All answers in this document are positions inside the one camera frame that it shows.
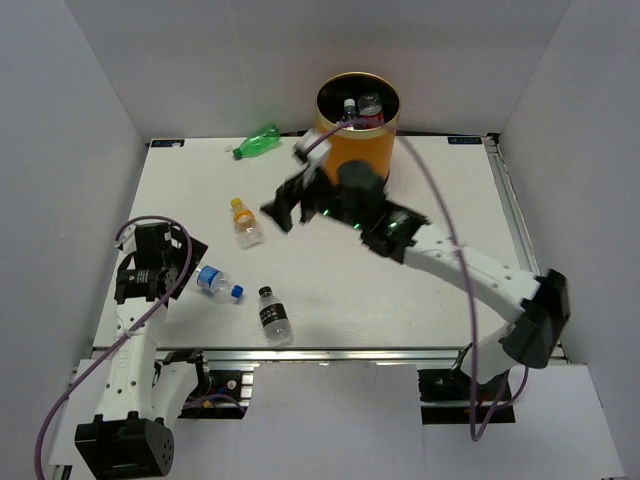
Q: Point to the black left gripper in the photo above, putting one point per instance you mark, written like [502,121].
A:
[198,251]

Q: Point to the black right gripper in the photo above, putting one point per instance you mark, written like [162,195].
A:
[287,198]

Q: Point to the blue cap clear bottle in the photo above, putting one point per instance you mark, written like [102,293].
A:
[216,285]

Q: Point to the green plastic bottle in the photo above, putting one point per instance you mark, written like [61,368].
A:
[258,143]

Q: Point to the orange cap clear bottle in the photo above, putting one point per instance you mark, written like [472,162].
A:
[246,225]

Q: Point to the red label clear bottle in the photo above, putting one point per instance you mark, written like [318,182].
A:
[370,110]

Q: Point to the black cap clear bottle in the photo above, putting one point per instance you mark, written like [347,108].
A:
[273,317]

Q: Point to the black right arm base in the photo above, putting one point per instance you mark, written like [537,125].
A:
[445,399]

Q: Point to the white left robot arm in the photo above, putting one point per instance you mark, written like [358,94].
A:
[130,435]

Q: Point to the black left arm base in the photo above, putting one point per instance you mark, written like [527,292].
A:
[211,392]

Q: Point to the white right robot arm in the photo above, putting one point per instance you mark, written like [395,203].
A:
[534,308]

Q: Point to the orange cylindrical bin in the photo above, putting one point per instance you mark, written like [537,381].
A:
[372,143]

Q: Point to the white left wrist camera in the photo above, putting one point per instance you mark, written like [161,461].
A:
[125,240]

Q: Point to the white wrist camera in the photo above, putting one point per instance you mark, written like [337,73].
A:
[125,240]
[312,148]

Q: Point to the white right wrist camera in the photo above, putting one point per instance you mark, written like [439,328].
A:
[312,148]

